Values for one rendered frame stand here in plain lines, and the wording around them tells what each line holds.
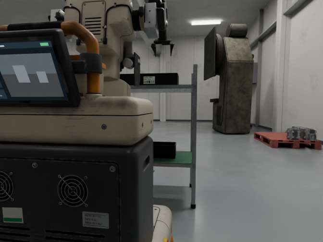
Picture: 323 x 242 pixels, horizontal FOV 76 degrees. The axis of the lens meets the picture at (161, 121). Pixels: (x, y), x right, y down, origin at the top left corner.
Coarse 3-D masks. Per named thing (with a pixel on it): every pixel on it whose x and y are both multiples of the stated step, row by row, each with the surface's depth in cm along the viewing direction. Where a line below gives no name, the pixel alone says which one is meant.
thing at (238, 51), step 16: (240, 32) 582; (208, 48) 618; (224, 48) 578; (240, 48) 572; (208, 64) 618; (224, 64) 570; (240, 64) 557; (224, 80) 572; (240, 80) 562; (224, 96) 578; (240, 96) 567; (224, 112) 578; (240, 112) 572; (224, 128) 578; (240, 128) 577
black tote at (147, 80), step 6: (120, 78) 175; (126, 78) 175; (132, 78) 174; (144, 78) 172; (150, 78) 172; (156, 78) 171; (162, 78) 170; (168, 78) 170; (174, 78) 169; (132, 84) 174; (144, 84) 173; (150, 84) 172; (156, 84) 171; (162, 84) 171; (168, 84) 170; (174, 84) 169
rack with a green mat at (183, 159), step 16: (192, 80) 193; (192, 96) 194; (192, 112) 195; (192, 128) 155; (192, 144) 156; (160, 160) 166; (176, 160) 166; (192, 160) 156; (192, 176) 157; (192, 192) 158; (192, 208) 159
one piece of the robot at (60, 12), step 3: (57, 12) 90; (60, 12) 93; (63, 12) 94; (57, 15) 90; (60, 15) 91; (63, 15) 93; (57, 18) 90; (60, 18) 91; (66, 36) 97; (69, 36) 99
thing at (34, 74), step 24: (0, 48) 45; (24, 48) 44; (48, 48) 44; (0, 72) 48; (24, 72) 47; (48, 72) 46; (72, 72) 47; (96, 72) 50; (0, 96) 51; (24, 96) 50; (48, 96) 49; (72, 96) 48
